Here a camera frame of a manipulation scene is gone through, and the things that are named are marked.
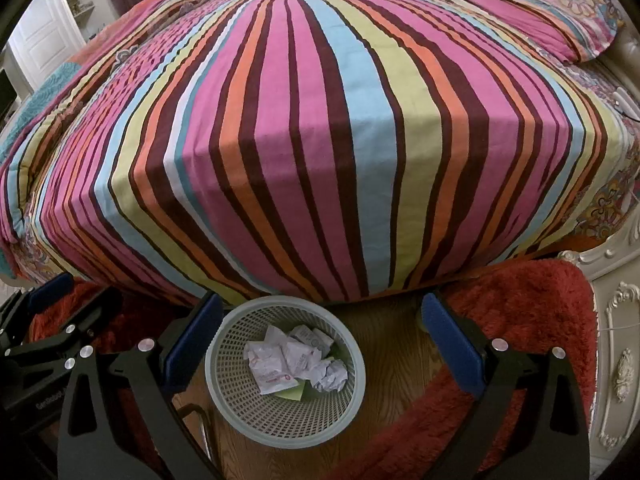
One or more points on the small white paper ball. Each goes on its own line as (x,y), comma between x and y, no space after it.
(330,375)

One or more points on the large floral pink pillow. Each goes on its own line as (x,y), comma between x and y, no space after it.
(525,10)

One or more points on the large white paper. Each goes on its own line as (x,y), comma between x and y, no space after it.
(270,365)

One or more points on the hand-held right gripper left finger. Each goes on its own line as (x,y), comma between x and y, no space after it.
(192,345)

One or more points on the cream tufted headboard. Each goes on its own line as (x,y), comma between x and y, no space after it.
(629,60)

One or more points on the red shaggy rug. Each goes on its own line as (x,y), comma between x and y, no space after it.
(525,310)
(140,310)

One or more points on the large green cardboard box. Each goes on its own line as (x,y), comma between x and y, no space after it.
(292,392)

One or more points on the dark monitor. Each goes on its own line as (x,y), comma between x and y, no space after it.
(6,95)

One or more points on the white mesh plastic wastebasket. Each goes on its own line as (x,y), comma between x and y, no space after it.
(280,425)

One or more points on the striped multicolour bedspread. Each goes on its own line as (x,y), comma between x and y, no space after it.
(325,135)

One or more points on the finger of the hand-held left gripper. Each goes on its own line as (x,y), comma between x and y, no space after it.
(95,310)
(50,290)

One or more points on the white ornate nightstand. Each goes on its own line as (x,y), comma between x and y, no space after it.
(615,335)

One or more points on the teal and orange quilt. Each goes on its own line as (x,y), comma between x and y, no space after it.
(35,105)

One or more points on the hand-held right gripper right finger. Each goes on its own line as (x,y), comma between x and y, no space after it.
(452,347)

